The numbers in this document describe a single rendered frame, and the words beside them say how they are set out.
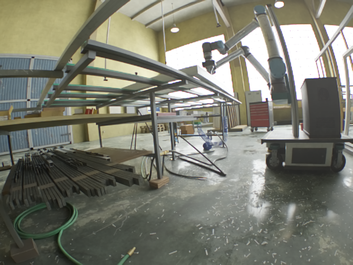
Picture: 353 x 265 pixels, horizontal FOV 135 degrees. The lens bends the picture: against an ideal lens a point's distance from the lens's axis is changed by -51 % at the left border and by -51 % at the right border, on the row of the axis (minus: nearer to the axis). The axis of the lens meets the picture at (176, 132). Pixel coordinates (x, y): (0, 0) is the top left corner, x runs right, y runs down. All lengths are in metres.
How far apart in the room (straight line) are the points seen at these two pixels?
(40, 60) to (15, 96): 1.84
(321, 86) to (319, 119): 0.29
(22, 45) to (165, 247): 8.07
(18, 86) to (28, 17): 3.46
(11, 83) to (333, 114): 8.19
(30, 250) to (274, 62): 1.88
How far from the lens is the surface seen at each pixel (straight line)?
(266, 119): 4.96
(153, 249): 0.72
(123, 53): 0.66
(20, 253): 0.89
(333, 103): 1.54
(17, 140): 6.94
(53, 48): 8.11
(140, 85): 1.41
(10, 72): 0.80
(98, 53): 0.63
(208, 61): 1.48
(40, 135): 6.96
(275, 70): 1.28
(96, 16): 0.46
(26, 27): 8.56
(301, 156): 1.44
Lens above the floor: 0.53
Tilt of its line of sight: 4 degrees down
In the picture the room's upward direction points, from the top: 5 degrees counter-clockwise
